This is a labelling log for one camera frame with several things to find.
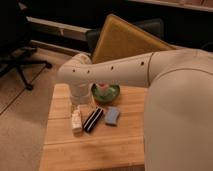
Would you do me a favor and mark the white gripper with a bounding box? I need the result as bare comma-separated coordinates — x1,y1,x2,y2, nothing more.
69,84,91,108

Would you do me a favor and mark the black striped eraser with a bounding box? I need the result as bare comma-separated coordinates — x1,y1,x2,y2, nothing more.
83,107,104,133

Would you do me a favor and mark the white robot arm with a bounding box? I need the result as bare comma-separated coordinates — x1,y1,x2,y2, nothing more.
58,49,213,171

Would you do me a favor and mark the green bowl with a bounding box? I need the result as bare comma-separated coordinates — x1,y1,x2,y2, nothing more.
91,84,120,104

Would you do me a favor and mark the white toy bottle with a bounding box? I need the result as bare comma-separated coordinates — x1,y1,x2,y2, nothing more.
71,107,83,135

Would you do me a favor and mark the blue sponge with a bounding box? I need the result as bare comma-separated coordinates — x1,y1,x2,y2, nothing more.
105,106,120,126

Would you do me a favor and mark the wooden table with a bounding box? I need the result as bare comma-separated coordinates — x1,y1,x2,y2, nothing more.
39,84,147,171

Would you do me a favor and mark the yellow padded panel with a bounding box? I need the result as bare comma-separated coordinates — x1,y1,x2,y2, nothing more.
92,14,174,63

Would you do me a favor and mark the black office chair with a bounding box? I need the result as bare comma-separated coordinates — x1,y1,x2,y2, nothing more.
0,0,52,91

